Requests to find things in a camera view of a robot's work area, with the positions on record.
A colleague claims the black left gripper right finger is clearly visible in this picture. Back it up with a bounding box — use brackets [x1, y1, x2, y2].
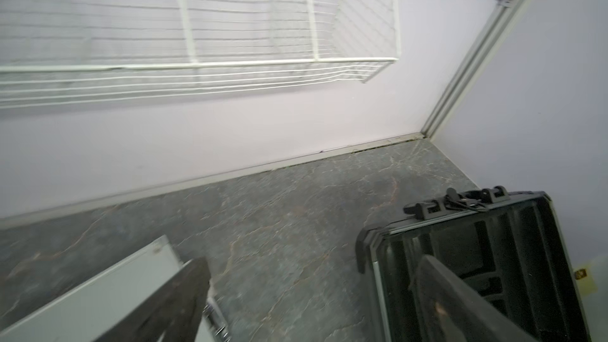
[413, 255, 534, 341]

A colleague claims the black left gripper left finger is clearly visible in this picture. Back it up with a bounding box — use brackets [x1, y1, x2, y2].
[98, 257, 211, 341]

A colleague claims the silver aluminium poker case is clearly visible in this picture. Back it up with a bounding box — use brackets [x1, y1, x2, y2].
[0, 233, 231, 342]

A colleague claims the dark grey poker case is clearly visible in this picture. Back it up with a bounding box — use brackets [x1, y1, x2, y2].
[355, 186, 591, 341]

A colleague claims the white wire wall shelf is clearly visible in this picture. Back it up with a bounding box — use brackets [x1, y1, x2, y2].
[1, 0, 402, 110]

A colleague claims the aluminium frame corner post right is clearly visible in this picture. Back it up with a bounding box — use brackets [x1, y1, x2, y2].
[421, 0, 526, 139]

